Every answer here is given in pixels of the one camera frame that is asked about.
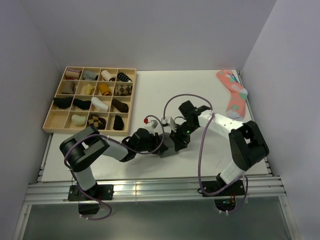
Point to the cream rolled sock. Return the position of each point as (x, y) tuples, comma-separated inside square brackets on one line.
[(88, 90)]

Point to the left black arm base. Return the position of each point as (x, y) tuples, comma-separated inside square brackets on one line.
[(98, 192)]

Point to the light blue rolled sock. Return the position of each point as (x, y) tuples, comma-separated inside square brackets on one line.
[(90, 75)]

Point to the black white striped sock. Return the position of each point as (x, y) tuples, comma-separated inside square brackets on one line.
[(123, 77)]

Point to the brown argyle rolled sock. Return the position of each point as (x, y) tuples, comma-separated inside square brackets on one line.
[(98, 122)]

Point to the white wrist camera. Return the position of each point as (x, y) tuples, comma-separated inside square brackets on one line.
[(151, 125), (169, 122)]

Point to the taupe rolled sock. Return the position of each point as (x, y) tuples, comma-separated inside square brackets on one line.
[(68, 88)]

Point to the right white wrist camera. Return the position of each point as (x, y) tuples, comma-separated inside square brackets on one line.
[(169, 122)]

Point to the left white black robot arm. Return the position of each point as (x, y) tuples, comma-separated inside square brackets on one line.
[(86, 146)]

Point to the mustard yellow rolled sock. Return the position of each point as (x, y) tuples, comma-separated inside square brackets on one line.
[(104, 89)]

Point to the grey sock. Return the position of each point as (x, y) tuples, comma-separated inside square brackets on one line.
[(170, 147)]

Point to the brown checkered rolled sock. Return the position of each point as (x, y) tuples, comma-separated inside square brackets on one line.
[(123, 90)]

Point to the black rolled sock left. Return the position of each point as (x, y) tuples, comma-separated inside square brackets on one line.
[(62, 102)]

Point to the wooden compartment tray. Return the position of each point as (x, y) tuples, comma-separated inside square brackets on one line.
[(59, 120)]

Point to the beige purple rolled sock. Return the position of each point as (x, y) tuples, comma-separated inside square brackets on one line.
[(73, 74)]

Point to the pale green rolled sock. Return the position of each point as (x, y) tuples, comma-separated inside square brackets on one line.
[(79, 120)]

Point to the pink patterned sock pair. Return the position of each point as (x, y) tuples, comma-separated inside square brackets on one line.
[(236, 108)]

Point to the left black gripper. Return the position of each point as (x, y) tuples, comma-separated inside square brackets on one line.
[(156, 140)]

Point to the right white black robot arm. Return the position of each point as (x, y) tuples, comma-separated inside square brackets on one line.
[(247, 144)]

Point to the dark brown rolled sock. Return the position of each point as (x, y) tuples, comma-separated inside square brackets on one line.
[(120, 106)]

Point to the black rolled sock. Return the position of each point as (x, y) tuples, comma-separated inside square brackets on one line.
[(62, 102), (118, 124), (82, 104)]

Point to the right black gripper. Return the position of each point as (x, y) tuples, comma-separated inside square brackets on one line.
[(178, 139)]

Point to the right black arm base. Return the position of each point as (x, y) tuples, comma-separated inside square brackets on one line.
[(233, 196)]

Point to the black rolled sock bottom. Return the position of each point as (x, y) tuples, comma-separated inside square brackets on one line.
[(118, 124)]

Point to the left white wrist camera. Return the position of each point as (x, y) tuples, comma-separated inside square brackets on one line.
[(151, 125)]

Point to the white brown rolled sock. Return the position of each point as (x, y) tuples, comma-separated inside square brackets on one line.
[(107, 76)]

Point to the aluminium rail frame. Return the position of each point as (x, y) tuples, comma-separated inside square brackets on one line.
[(153, 198)]

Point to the black rolled sock middle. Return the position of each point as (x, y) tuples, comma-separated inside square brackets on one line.
[(82, 104)]

